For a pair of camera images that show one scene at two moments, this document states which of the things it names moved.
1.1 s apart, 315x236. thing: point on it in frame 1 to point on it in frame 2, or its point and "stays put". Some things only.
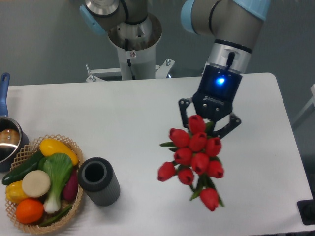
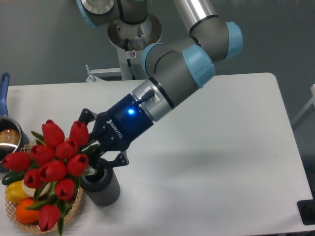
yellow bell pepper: (14, 192) stays put
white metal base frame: (162, 72) stays put
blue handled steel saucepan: (13, 138) stays put
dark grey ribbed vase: (96, 175) stays put
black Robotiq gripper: (213, 100) to (115, 129)
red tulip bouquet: (196, 161) to (52, 169)
